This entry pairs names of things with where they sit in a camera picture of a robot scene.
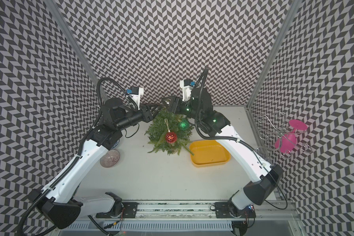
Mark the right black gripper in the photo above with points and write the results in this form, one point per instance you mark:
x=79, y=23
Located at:
x=174, y=100

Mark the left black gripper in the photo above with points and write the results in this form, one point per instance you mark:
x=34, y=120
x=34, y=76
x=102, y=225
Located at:
x=147, y=114

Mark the green glitter ball ornament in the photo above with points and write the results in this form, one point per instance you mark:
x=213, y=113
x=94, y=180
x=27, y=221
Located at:
x=184, y=124

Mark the red faceted ball ornament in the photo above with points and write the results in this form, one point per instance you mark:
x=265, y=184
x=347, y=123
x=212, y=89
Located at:
x=170, y=137

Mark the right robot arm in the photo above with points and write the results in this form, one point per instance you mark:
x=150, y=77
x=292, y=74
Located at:
x=270, y=174

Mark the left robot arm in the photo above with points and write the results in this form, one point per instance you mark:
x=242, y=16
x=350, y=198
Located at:
x=57, y=200

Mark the small green christmas tree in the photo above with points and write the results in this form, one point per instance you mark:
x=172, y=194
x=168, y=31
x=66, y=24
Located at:
x=157, y=130

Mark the yellow plastic tray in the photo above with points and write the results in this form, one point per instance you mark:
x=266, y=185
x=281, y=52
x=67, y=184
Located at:
x=206, y=153

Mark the clear glass cup left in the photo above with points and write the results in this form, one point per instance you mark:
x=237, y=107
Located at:
x=110, y=159

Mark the pink wine glass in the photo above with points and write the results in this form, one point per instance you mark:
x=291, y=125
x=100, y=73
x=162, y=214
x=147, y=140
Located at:
x=287, y=141

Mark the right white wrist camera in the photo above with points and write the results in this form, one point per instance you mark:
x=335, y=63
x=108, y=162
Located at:
x=187, y=86

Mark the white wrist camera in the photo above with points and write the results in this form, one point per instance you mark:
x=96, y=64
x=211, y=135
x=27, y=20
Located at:
x=187, y=86
x=134, y=94

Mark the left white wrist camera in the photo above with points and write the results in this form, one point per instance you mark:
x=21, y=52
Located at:
x=134, y=94

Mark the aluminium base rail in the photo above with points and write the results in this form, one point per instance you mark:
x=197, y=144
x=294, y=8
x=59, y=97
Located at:
x=211, y=210

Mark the silver wire rack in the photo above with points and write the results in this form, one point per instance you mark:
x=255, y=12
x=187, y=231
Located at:
x=301, y=146

